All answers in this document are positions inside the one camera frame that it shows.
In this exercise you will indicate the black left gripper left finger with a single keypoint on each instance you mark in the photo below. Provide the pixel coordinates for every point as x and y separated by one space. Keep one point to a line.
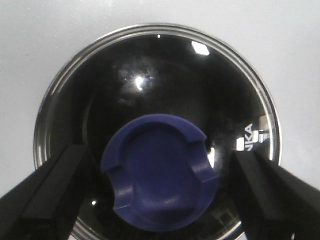
45 205

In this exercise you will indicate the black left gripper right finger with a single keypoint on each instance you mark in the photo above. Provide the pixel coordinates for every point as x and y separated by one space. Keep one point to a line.
272 203

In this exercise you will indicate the glass lid with blue knob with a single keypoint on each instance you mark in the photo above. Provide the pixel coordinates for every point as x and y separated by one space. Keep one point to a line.
160 100

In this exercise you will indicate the dark blue saucepan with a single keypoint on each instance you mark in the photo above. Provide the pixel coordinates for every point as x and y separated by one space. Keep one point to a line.
53 105

